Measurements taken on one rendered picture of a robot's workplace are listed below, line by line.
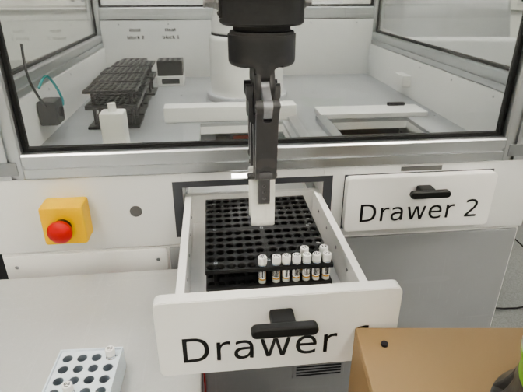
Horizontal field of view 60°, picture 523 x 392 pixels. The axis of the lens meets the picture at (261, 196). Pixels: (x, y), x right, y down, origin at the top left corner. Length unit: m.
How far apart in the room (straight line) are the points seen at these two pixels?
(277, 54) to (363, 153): 0.39
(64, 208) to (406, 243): 0.65
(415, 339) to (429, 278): 0.47
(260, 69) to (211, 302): 0.26
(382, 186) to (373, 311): 0.34
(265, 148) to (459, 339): 0.32
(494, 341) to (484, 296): 0.52
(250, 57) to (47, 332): 0.53
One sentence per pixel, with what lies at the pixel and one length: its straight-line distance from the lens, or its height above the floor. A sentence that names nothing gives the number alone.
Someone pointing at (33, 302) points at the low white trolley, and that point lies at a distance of 0.88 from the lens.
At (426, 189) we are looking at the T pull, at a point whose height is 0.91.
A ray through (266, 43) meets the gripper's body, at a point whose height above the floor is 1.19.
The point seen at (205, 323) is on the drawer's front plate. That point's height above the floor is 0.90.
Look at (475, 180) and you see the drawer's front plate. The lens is 0.94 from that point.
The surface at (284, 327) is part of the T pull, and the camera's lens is 0.51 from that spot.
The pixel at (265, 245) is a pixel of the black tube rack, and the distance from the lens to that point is 0.67.
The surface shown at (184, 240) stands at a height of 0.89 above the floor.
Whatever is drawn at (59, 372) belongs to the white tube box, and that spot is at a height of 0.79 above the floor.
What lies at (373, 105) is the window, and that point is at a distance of 0.84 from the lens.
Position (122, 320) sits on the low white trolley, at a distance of 0.78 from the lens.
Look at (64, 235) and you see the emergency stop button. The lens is 0.81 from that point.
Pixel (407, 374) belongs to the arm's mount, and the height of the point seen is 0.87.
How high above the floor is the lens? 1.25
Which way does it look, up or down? 25 degrees down
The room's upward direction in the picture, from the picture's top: straight up
